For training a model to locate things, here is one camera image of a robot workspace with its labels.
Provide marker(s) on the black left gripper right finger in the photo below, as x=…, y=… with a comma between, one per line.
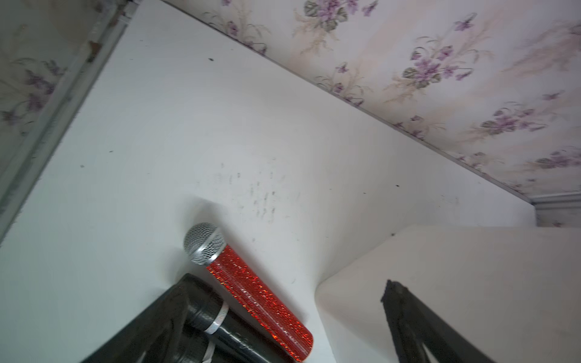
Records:
x=419, y=333

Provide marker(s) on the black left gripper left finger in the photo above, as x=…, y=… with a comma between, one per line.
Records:
x=153, y=336

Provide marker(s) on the white plastic drawer cabinet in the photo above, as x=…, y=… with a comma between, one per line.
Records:
x=514, y=293

